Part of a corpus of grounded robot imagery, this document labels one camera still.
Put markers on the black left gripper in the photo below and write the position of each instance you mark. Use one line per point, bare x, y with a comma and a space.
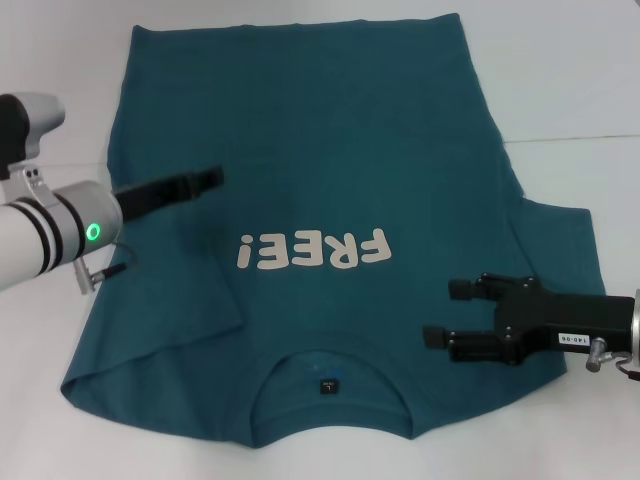
145, 197

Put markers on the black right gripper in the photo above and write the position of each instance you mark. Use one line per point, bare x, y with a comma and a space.
570, 317

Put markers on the teal T-shirt with FREE print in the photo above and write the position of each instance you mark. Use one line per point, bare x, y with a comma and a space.
350, 150

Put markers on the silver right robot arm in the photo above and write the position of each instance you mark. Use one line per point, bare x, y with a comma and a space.
636, 325

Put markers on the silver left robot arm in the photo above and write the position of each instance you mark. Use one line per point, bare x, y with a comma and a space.
45, 235

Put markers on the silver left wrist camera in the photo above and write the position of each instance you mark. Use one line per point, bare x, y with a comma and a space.
35, 125

